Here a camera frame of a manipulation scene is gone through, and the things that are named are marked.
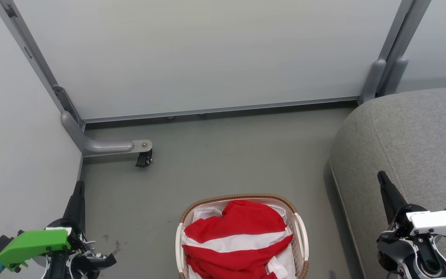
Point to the white wicker-rim laundry basket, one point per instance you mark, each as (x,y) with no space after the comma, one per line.
(301,240)

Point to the white cloth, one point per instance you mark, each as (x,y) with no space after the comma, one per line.
(207,214)

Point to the grey fabric sofa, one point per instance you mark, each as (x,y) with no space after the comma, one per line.
(412,147)

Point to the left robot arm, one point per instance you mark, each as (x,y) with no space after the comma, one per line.
(87,264)

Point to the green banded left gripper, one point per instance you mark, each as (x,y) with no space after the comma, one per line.
(33,244)

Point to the red and white towel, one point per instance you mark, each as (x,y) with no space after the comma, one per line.
(227,267)

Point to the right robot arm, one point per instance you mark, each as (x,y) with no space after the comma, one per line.
(420,255)

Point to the grey double partition post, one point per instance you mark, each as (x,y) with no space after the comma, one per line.
(389,58)

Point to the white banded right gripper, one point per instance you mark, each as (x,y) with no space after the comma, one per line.
(436,224)

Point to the grey partition post with foot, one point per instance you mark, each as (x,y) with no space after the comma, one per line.
(91,145)

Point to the black caster wheel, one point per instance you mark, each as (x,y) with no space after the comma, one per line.
(144,159)

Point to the red white striped shorts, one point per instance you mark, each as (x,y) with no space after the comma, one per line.
(242,224)

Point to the grey partition bottom rail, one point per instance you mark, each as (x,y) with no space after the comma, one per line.
(223,109)

